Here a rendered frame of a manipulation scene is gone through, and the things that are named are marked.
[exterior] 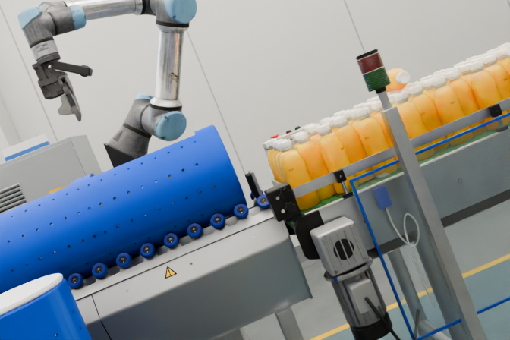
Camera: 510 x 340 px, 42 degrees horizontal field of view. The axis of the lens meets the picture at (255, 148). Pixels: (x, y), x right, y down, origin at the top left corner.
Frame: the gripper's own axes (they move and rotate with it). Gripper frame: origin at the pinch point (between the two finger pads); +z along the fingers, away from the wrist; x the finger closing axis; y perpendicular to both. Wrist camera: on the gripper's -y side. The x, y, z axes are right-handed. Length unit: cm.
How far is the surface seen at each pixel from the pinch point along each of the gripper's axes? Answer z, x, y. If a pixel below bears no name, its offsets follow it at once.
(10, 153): -8, -165, 64
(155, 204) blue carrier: 32.5, 14.2, -11.9
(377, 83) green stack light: 23, 39, -79
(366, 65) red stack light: 18, 39, -78
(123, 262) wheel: 44.9, 11.5, 3.5
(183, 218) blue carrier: 39.5, 11.8, -17.5
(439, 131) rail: 44, 21, -96
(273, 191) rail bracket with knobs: 41, 24, -44
